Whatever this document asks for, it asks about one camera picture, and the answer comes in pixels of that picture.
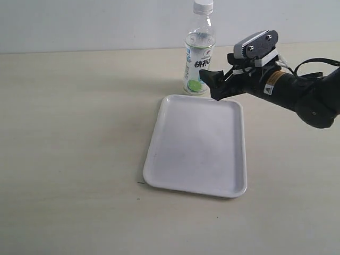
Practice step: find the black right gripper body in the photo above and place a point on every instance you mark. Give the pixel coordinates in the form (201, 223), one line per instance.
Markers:
(251, 74)

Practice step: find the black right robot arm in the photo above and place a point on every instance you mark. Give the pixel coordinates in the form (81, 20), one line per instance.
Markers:
(314, 97)

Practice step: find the white bottle cap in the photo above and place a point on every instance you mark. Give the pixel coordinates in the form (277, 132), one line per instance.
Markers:
(204, 3)

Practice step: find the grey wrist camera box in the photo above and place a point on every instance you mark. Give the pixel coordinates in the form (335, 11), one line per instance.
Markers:
(259, 47)

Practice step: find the white plastic tray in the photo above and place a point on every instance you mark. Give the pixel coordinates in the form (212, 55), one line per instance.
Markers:
(198, 146)

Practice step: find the clear Gatorade drink bottle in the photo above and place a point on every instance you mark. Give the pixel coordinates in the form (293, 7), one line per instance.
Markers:
(199, 45)

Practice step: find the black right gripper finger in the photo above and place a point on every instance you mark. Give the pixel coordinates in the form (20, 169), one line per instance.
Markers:
(213, 79)
(225, 90)

